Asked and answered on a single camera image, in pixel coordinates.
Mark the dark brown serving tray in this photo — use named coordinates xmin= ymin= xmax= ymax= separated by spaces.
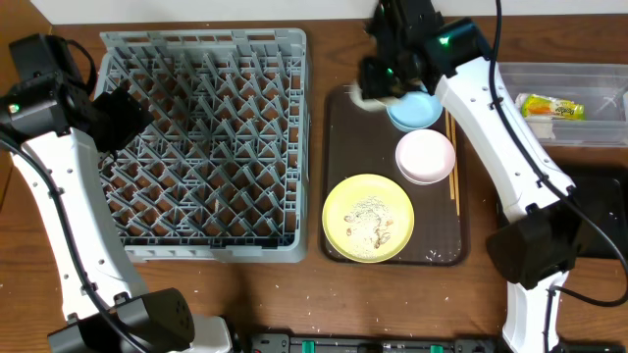
xmin=322 ymin=83 xmax=470 ymax=267

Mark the yellow plate with crumbs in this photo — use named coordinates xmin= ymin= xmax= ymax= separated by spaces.
xmin=322 ymin=174 xmax=415 ymax=264

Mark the wooden chopstick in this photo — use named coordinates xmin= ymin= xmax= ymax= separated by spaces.
xmin=445 ymin=111 xmax=456 ymax=200
xmin=447 ymin=112 xmax=460 ymax=217

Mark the right wooden chopstick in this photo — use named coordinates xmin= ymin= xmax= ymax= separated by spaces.
xmin=447 ymin=112 xmax=460 ymax=217

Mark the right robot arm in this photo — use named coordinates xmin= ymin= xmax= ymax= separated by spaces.
xmin=358 ymin=0 xmax=583 ymax=352

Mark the pink plate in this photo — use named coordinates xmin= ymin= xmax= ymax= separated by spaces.
xmin=394 ymin=129 xmax=447 ymax=185

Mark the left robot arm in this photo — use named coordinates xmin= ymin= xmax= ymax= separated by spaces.
xmin=1 ymin=34 xmax=235 ymax=353

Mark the grey plastic dish rack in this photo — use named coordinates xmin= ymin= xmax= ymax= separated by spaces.
xmin=96 ymin=28 xmax=311 ymax=263

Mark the cream white cup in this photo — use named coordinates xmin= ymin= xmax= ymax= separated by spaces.
xmin=348 ymin=81 xmax=395 ymax=112

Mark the clear plastic waste bin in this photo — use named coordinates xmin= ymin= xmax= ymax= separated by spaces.
xmin=498 ymin=63 xmax=627 ymax=148

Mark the light blue bowl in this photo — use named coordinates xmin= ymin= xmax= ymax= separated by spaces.
xmin=387 ymin=91 xmax=444 ymax=132

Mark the left wooden chopstick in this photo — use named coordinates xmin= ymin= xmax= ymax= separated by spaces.
xmin=445 ymin=111 xmax=456 ymax=200

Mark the foil snack wrapper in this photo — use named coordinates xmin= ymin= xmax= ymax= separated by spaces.
xmin=515 ymin=93 xmax=586 ymax=139

